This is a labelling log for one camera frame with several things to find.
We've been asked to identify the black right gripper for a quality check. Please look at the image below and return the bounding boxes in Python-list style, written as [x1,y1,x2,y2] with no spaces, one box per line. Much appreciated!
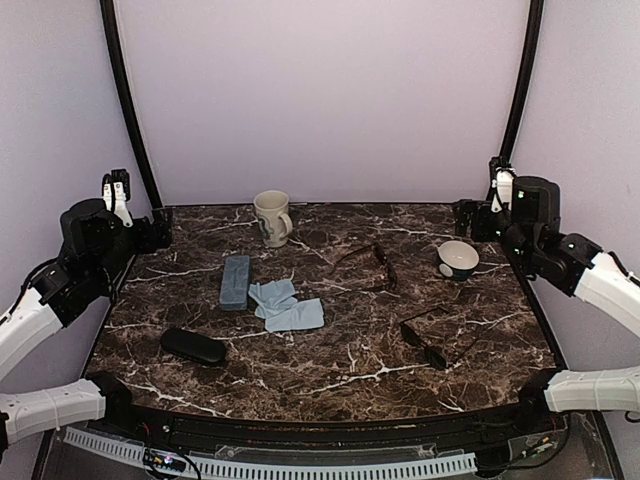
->
[454,198,535,267]

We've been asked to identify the black frame sunglasses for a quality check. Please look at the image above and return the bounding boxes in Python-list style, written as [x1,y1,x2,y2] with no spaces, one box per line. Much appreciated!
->
[398,306,486,371]

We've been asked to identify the brown tortoiseshell sunglasses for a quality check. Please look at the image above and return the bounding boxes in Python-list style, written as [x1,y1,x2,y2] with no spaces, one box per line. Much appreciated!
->
[328,242,398,293]

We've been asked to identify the black hard glasses case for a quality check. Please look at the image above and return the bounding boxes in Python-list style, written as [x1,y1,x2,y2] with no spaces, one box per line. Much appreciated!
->
[160,328,227,367]

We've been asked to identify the light blue cleaning cloth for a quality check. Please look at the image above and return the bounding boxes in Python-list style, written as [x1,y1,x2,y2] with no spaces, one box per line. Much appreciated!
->
[265,298,325,333]
[249,279,298,319]

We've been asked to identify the right black frame post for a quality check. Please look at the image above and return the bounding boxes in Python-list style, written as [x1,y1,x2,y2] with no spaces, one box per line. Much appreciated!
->
[498,0,545,167]

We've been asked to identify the white slotted cable duct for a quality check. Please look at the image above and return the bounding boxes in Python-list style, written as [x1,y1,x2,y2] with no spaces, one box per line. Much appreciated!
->
[63,427,477,479]

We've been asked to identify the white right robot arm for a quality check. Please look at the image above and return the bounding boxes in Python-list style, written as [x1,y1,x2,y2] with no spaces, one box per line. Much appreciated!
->
[453,174,639,434]

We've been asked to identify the cream ceramic mug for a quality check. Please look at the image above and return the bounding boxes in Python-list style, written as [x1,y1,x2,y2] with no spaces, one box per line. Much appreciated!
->
[253,190,293,248]

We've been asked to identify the black frame post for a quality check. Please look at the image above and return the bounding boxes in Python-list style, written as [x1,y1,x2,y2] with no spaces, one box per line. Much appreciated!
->
[498,0,545,167]
[99,0,164,209]

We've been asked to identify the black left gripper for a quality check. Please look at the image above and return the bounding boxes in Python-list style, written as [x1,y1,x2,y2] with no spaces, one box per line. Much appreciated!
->
[93,207,172,289]

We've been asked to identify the blue textured glasses case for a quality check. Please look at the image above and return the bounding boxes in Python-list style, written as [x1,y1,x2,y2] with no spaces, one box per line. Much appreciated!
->
[219,255,251,311]

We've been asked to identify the white and green bowl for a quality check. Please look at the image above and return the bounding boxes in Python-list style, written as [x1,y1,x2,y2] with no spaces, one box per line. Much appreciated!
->
[437,240,480,281]

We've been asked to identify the left black frame post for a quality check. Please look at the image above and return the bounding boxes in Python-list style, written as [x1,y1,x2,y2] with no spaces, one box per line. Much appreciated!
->
[99,0,164,209]

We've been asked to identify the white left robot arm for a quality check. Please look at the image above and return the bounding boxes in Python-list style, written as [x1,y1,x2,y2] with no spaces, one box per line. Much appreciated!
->
[1,199,172,449]

